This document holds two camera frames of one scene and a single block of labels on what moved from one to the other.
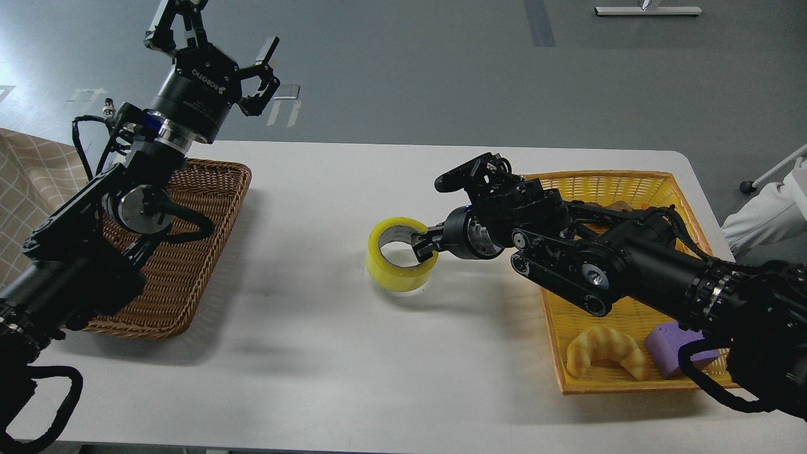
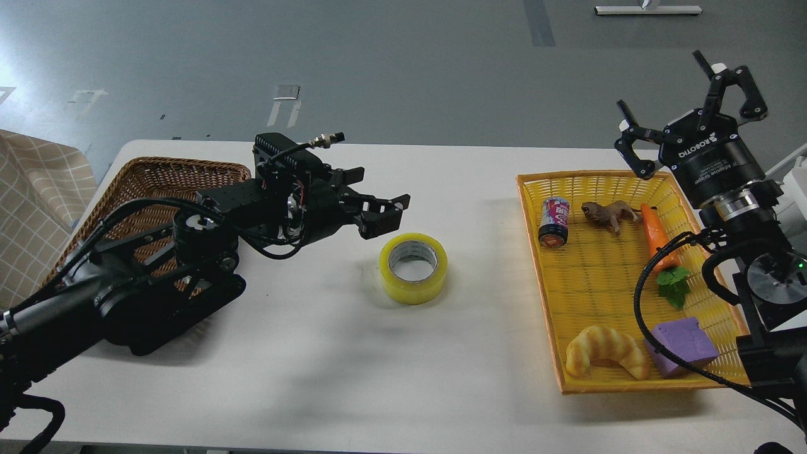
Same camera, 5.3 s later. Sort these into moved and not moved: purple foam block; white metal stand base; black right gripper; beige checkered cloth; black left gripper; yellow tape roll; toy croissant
Moved: black right gripper; yellow tape roll; black left gripper
Not moved: toy croissant; purple foam block; beige checkered cloth; white metal stand base
